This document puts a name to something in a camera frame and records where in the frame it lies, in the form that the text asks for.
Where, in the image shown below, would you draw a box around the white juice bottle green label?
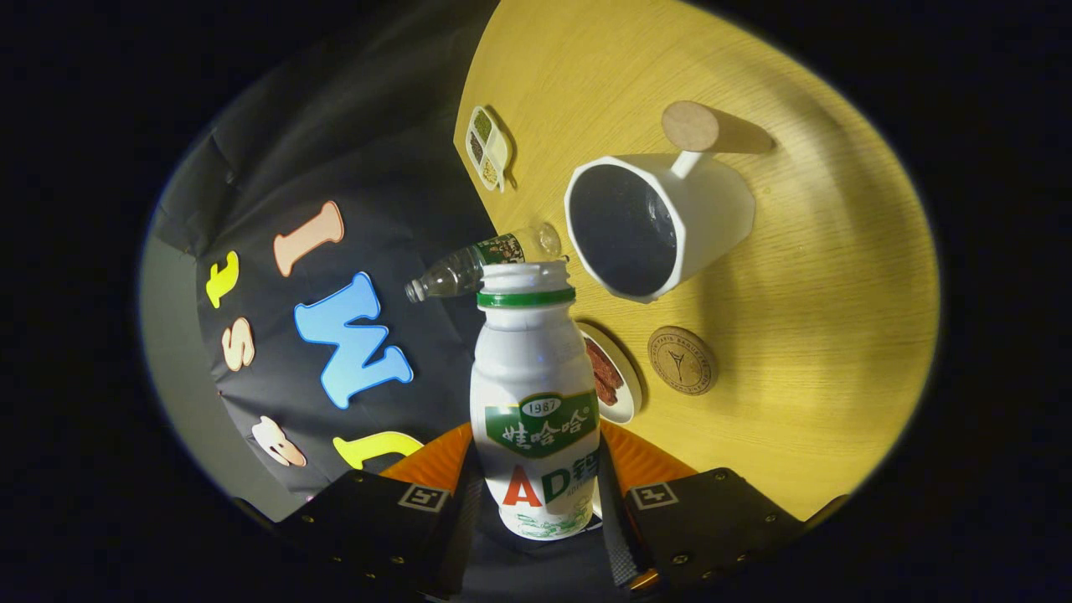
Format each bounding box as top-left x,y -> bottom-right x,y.
469,260 -> 602,541

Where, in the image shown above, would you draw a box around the wooden table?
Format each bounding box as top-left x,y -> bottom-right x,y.
452,0 -> 941,522

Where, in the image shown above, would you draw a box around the red meat slices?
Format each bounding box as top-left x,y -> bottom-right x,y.
585,337 -> 625,407

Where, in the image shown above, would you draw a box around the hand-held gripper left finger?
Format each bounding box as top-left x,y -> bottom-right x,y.
281,421 -> 485,600

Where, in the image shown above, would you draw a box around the clear plastic water bottle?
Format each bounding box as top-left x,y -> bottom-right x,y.
405,222 -> 564,303

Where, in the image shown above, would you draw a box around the round cork coaster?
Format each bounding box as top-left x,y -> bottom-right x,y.
647,326 -> 719,396

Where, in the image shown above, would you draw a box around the white divided grain dish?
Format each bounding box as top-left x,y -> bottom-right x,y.
465,106 -> 512,193

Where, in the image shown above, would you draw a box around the white round plate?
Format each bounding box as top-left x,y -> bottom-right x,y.
578,322 -> 643,425

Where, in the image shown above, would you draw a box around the white cup wooden handle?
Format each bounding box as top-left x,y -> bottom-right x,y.
564,100 -> 776,304

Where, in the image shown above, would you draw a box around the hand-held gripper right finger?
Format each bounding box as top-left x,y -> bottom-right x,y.
596,419 -> 851,600

